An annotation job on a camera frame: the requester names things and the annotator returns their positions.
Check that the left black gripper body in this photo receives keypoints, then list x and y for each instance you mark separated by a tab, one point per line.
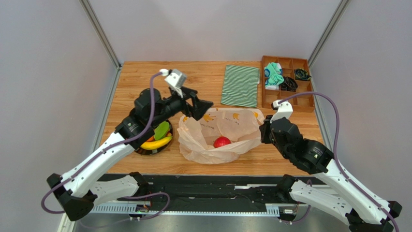
180	103

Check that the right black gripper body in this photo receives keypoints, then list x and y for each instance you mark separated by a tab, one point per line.
267	129

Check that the banana print plastic bag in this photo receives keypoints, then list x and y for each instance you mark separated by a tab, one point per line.
241	126

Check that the red apple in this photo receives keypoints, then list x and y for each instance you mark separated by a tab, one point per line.
221	141

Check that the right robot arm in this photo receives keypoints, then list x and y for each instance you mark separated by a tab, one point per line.
354	205

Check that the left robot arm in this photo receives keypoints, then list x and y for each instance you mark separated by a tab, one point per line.
80	189

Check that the green starfruit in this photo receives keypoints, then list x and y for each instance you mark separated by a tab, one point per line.
161	131

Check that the green striped cloth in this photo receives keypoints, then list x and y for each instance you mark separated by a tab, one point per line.
240	86

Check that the wooden compartment tray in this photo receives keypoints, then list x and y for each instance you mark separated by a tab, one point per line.
293	69

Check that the yellow banana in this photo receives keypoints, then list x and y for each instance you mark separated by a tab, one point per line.
156	144

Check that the teal white socks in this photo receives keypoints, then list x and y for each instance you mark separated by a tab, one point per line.
273	73

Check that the black fruit bowl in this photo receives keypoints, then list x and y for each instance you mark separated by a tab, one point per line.
154	150

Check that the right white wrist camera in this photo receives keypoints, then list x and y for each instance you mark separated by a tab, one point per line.
283	109

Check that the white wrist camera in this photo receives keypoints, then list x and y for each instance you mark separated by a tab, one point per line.
283	109
175	80

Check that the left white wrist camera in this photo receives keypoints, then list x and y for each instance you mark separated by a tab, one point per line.
175	80

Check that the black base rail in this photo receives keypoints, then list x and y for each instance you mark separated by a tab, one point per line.
153	194

